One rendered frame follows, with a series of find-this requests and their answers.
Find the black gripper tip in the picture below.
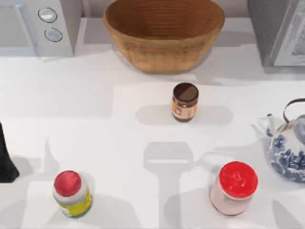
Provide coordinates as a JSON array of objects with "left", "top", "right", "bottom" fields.
[{"left": 0, "top": 122, "right": 20, "bottom": 184}]

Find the pale microwave oven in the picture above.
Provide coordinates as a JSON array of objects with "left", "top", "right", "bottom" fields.
[{"left": 0, "top": 0, "right": 81, "bottom": 58}]

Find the grey cabinet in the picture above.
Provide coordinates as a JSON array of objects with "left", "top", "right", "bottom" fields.
[{"left": 247, "top": 0, "right": 305, "bottom": 68}]

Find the white jar with red lid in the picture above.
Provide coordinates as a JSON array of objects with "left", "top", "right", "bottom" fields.
[{"left": 210, "top": 161, "right": 259, "bottom": 216}]

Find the brown woven basket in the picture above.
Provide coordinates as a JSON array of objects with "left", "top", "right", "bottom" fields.
[{"left": 103, "top": 0, "right": 225, "bottom": 74}]

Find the dark brown jar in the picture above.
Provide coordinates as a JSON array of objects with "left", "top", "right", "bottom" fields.
[{"left": 171, "top": 82, "right": 199, "bottom": 124}]

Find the blue and white teapot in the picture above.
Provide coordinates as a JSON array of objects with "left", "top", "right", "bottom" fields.
[{"left": 259, "top": 97, "right": 305, "bottom": 184}]

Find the yellow-green jar with red lid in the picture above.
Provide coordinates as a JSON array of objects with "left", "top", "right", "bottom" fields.
[{"left": 52, "top": 170, "right": 93, "bottom": 219}]

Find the round grey microwave knob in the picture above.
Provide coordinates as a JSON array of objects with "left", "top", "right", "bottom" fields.
[
  {"left": 37, "top": 7, "right": 58, "bottom": 22},
  {"left": 44, "top": 27, "right": 64, "bottom": 42}
]

